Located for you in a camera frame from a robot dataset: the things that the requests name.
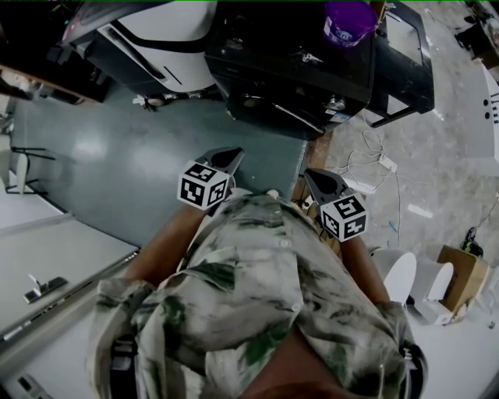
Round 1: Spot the black harness strap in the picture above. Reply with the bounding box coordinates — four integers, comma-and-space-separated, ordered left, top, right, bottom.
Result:
109, 334, 138, 399
400, 341, 426, 399

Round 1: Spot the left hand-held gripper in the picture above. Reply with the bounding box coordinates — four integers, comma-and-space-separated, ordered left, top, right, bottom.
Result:
177, 147, 246, 211

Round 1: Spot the green and black tool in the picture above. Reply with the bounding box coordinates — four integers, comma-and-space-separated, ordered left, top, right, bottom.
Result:
461, 227, 485, 259

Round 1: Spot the white panel with holes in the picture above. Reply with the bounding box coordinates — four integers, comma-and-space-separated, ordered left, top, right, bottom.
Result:
480, 61, 499, 161

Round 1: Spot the black cabinet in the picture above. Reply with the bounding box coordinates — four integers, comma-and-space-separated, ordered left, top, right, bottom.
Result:
368, 2, 436, 129

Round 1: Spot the white cable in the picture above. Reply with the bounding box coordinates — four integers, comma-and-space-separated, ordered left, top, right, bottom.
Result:
329, 128, 406, 250

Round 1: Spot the white counter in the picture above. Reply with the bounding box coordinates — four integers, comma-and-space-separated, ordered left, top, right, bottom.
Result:
0, 190, 141, 399

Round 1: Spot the white and black appliance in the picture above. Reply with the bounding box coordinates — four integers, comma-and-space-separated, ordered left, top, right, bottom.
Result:
61, 0, 220, 95

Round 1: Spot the cardboard box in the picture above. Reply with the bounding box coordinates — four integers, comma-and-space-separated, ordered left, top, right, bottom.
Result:
435, 244, 490, 313

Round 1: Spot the metal bracket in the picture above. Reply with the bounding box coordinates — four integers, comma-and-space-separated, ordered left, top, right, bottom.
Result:
22, 274, 69, 305

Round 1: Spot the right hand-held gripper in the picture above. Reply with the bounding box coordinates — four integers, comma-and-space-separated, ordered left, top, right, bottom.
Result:
303, 168, 368, 243

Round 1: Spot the person's right forearm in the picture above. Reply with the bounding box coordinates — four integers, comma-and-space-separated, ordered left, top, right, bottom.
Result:
338, 232, 391, 305

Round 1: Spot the purple plastic bucket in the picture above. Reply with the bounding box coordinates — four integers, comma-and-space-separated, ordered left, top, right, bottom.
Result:
322, 1, 380, 49

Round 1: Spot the green patterned white shirt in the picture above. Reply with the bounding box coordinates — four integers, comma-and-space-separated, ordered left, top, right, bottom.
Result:
87, 189, 428, 399

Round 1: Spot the white power strip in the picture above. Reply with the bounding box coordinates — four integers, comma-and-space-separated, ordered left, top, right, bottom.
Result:
377, 153, 399, 173

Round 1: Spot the black metal stand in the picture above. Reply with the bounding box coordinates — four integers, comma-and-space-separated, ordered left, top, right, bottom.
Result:
5, 146, 56, 196

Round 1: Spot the person's left forearm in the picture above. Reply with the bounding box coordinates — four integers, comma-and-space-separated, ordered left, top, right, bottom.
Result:
124, 202, 214, 290

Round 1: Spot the white toilet seat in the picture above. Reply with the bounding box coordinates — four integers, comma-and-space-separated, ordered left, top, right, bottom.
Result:
370, 249, 419, 305

